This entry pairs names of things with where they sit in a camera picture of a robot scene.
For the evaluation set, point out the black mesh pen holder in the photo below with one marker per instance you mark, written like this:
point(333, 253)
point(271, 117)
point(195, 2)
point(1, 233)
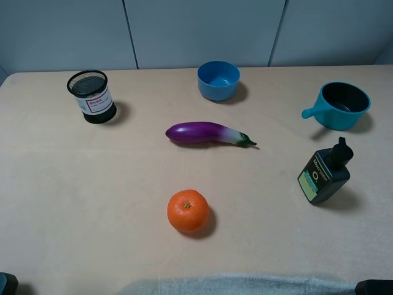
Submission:
point(90, 89)

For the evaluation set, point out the purple toy eggplant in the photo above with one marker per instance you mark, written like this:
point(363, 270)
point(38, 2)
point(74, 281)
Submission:
point(205, 132)

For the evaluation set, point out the orange toy tangerine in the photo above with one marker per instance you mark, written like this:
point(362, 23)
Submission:
point(188, 211)

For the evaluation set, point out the blue plastic bowl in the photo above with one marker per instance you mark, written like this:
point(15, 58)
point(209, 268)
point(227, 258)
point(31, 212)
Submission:
point(218, 80)

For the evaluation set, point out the dark green lotion bottle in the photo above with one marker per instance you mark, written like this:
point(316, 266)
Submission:
point(326, 172)

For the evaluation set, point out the teal pot with handle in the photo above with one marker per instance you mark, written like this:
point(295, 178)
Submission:
point(339, 106)

